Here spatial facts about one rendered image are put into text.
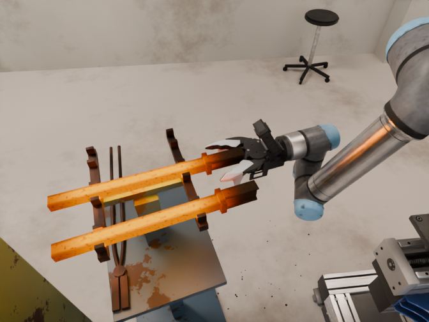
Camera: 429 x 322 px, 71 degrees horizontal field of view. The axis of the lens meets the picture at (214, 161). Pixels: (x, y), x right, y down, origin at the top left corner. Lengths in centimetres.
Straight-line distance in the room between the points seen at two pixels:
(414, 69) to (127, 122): 217
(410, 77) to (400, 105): 5
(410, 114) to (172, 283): 67
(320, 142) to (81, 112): 225
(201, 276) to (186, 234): 13
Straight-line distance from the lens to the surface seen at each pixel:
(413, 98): 64
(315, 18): 285
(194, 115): 251
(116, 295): 88
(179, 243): 92
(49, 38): 332
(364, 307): 156
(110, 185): 72
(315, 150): 83
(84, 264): 186
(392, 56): 75
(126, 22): 308
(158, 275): 89
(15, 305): 96
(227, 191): 66
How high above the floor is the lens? 158
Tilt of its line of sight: 48 degrees down
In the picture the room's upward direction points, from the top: straight up
